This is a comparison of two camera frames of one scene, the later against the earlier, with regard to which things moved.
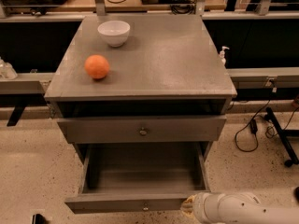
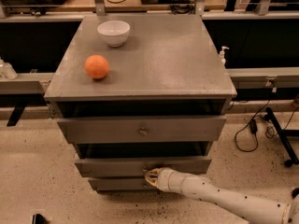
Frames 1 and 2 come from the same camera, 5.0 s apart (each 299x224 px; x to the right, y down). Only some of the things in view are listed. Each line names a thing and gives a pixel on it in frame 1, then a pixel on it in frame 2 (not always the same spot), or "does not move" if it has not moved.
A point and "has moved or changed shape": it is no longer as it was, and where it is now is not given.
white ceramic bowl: [115, 32] does not move
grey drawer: [122, 177] has moved or changed shape
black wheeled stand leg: [283, 133] does not move
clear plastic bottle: [7, 71] does not move
